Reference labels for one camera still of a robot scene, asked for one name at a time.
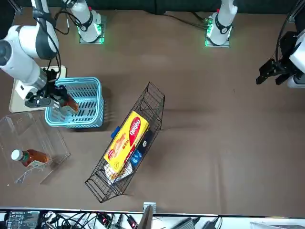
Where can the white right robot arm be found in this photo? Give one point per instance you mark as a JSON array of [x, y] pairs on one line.
[[23, 66]]

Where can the dark Chocofello cookie box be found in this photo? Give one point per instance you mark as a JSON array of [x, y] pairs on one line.
[[146, 139]]

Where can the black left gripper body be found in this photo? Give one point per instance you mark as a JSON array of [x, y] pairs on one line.
[[287, 45]]

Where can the yellow Nabati wafer box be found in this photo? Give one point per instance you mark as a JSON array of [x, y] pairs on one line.
[[128, 138]]

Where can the light blue plastic basket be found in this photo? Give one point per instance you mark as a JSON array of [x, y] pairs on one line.
[[71, 124]]

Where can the cream plastic tray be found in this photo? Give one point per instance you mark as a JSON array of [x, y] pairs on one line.
[[14, 105]]

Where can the amber tea bottle white cap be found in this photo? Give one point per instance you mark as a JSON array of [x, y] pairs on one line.
[[35, 156], [71, 105]]

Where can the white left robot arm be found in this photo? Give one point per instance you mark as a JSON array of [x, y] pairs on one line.
[[224, 23]]

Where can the white orange biscuit box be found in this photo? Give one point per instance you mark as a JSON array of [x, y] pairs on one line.
[[112, 175]]

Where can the aluminium camera post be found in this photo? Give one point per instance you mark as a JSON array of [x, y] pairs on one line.
[[147, 217]]

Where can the black labelled power adapter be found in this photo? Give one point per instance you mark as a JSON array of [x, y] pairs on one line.
[[21, 219]]

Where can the small black power adapter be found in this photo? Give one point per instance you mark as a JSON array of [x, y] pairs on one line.
[[209, 225]]

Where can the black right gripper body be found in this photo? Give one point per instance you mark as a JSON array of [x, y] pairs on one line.
[[50, 88]]

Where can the small red-lit device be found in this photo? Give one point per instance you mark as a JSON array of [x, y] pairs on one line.
[[132, 222], [104, 219]]

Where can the aluminium frame rail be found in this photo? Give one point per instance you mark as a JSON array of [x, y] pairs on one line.
[[15, 7], [294, 13]]

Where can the grey power adapter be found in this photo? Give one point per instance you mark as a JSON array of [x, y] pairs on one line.
[[186, 223]]

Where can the clear acrylic beverage shelf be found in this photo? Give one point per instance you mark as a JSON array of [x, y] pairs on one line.
[[47, 143]]

